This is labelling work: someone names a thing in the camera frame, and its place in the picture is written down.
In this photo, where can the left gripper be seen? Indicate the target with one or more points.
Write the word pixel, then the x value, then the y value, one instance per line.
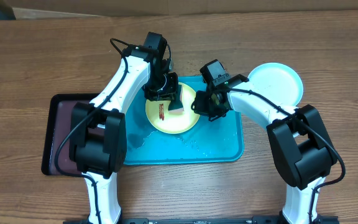
pixel 167 94

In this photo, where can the light blue plate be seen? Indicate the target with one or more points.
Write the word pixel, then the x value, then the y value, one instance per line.
pixel 277 82

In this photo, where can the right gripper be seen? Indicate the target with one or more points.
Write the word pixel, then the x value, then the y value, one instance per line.
pixel 201 110

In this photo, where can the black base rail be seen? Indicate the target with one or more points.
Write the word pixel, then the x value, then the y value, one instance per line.
pixel 197 221

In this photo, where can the cardboard sheet at back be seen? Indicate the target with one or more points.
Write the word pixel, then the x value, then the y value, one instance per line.
pixel 175 7

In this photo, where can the green and pink sponge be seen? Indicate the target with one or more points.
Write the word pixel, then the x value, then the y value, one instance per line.
pixel 176 105

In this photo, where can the teal plastic serving tray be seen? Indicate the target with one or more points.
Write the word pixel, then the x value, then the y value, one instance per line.
pixel 218 141

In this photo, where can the yellow green-rimmed plate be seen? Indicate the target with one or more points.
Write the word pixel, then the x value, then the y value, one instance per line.
pixel 174 121

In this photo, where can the black tray with red liquid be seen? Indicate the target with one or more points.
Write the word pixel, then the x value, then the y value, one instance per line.
pixel 58 126

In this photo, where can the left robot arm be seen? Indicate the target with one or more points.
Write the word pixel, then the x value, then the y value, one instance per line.
pixel 98 139

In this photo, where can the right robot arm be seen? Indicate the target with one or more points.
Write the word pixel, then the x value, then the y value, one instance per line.
pixel 302 150

